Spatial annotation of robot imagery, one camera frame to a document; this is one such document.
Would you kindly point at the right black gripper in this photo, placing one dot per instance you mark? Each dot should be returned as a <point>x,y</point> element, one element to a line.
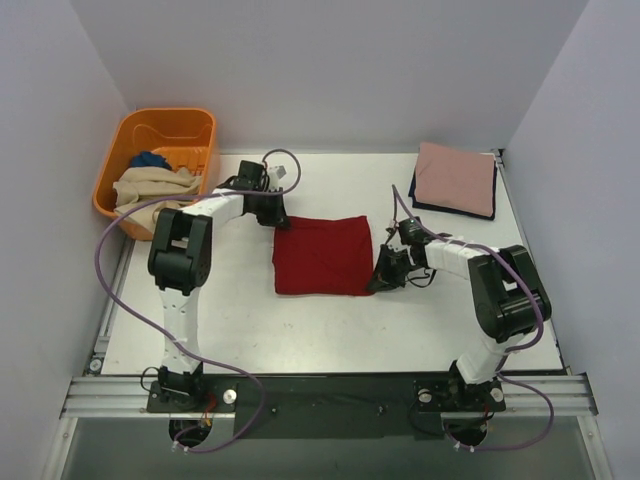
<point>388,265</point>

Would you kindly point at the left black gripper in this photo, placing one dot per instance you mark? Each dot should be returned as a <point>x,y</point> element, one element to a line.
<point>273,215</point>

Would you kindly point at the red t shirt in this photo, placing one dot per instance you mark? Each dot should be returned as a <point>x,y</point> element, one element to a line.
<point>323,257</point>

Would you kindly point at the beige t shirt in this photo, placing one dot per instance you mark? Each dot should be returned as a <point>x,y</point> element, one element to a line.
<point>138,185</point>

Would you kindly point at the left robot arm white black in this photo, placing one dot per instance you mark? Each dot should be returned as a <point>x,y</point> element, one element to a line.
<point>180,262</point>

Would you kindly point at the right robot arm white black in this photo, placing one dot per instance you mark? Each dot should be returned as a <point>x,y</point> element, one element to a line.
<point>510,303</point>

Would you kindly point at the folded navy t shirt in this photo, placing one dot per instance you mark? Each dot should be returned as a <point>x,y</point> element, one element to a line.
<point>411,187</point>

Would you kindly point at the folded pink t shirt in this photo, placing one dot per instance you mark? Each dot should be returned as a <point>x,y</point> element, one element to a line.
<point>455,180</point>

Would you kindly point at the orange plastic basket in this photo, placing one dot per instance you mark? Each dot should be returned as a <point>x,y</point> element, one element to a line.
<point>185,137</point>

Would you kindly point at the blue t shirt in basket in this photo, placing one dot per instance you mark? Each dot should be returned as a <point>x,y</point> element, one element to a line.
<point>149,159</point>

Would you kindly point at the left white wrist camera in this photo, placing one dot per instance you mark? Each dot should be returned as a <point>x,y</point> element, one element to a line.
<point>274,175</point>

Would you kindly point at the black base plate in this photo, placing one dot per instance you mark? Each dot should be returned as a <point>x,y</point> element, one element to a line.
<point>335,406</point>

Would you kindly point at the aluminium rail frame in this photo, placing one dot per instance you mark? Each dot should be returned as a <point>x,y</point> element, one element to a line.
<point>283,351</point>

